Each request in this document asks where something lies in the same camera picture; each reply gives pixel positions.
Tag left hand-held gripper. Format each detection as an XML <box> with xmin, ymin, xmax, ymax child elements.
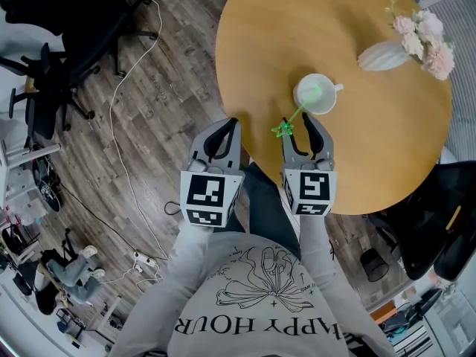
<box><xmin>180</xmin><ymin>118</ymin><xmax>245</xmax><ymax>229</ymax></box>

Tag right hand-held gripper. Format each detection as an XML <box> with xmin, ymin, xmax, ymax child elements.
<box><xmin>280</xmin><ymin>112</ymin><xmax>338</xmax><ymax>217</ymax></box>

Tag green stir stick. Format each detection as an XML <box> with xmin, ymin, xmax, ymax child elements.
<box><xmin>270</xmin><ymin>84</ymin><xmax>323</xmax><ymax>138</ymax></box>

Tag white mug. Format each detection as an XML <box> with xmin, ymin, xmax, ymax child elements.
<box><xmin>292</xmin><ymin>73</ymin><xmax>345</xmax><ymax>115</ymax></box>

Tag person's left forearm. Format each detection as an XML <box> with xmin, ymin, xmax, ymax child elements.
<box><xmin>165</xmin><ymin>221</ymin><xmax>215</xmax><ymax>297</ymax></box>

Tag person's right forearm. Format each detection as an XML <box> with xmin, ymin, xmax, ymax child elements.
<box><xmin>299</xmin><ymin>213</ymin><xmax>338</xmax><ymax>293</ymax></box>

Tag person's dark jeans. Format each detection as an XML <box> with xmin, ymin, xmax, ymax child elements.
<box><xmin>222</xmin><ymin>161</ymin><xmax>303</xmax><ymax>256</ymax></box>

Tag white ribbed vase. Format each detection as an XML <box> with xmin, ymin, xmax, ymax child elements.
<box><xmin>357</xmin><ymin>41</ymin><xmax>411</xmax><ymax>72</ymax></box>

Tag white power strip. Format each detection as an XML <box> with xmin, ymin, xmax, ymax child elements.
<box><xmin>133</xmin><ymin>251</ymin><xmax>158</xmax><ymax>268</ymax></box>

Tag black waste bin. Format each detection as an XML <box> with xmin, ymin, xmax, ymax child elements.
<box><xmin>359</xmin><ymin>247</ymin><xmax>390</xmax><ymax>283</ymax></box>

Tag person's white printed sweatshirt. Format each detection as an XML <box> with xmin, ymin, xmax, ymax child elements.
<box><xmin>167</xmin><ymin>232</ymin><xmax>373</xmax><ymax>357</ymax></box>

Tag pink flower bouquet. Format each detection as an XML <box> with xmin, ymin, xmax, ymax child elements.
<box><xmin>385</xmin><ymin>0</ymin><xmax>457</xmax><ymax>82</ymax></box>

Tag black printed board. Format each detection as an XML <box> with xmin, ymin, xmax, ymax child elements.
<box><xmin>32</xmin><ymin>158</ymin><xmax>62</xmax><ymax>213</ymax></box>

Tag orange box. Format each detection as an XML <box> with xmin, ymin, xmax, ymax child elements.
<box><xmin>370</xmin><ymin>301</ymin><xmax>397</xmax><ymax>325</ymax></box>

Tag white desk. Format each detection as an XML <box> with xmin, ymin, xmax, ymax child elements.
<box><xmin>0</xmin><ymin>139</ymin><xmax>62</xmax><ymax>208</ymax></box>

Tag large black office chair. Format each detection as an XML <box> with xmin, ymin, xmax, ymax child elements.
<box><xmin>0</xmin><ymin>0</ymin><xmax>159</xmax><ymax>80</ymax></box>

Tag white floor cable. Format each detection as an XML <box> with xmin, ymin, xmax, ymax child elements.
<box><xmin>109</xmin><ymin>0</ymin><xmax>169</xmax><ymax>263</ymax></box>

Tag thin black floor cable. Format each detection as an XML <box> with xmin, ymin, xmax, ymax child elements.
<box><xmin>58</xmin><ymin>183</ymin><xmax>169</xmax><ymax>263</ymax></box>

